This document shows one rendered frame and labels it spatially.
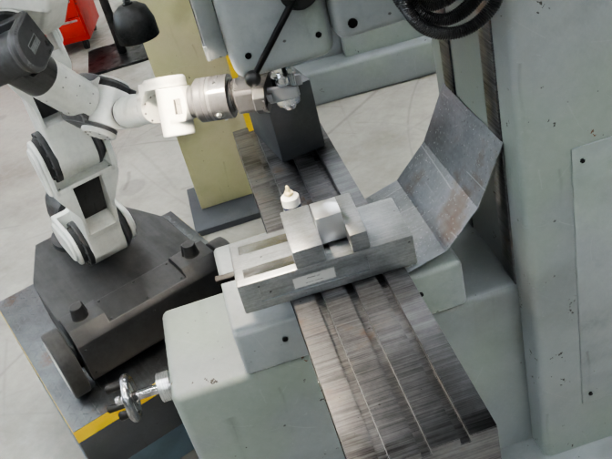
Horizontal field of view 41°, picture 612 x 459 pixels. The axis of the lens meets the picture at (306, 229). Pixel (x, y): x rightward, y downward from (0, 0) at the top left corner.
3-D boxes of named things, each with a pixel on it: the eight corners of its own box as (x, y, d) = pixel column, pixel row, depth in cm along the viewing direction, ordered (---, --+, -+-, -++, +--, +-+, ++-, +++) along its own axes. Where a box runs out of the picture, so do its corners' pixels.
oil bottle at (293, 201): (290, 235, 176) (279, 193, 170) (287, 225, 179) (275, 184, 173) (309, 229, 176) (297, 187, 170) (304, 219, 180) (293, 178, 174)
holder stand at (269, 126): (282, 163, 203) (262, 91, 192) (253, 132, 221) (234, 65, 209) (325, 146, 205) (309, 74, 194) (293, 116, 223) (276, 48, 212)
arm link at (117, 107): (158, 135, 172) (118, 139, 187) (171, 89, 174) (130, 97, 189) (114, 117, 166) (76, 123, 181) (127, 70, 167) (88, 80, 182)
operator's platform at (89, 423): (42, 386, 295) (-6, 303, 273) (202, 293, 319) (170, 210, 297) (125, 524, 236) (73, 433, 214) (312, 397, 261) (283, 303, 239)
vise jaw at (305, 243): (296, 269, 154) (291, 252, 151) (283, 228, 166) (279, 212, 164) (327, 260, 154) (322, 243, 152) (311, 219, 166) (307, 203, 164)
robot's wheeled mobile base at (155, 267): (20, 294, 269) (-25, 212, 251) (157, 221, 288) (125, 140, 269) (87, 394, 221) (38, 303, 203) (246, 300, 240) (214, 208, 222)
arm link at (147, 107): (162, 76, 157) (130, 83, 168) (170, 122, 159) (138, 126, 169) (190, 72, 161) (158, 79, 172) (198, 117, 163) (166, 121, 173)
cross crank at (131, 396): (122, 438, 188) (104, 403, 181) (120, 402, 198) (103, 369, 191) (188, 416, 189) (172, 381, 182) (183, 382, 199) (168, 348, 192)
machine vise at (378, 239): (246, 314, 157) (230, 270, 151) (237, 270, 170) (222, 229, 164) (418, 263, 158) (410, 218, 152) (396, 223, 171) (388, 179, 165)
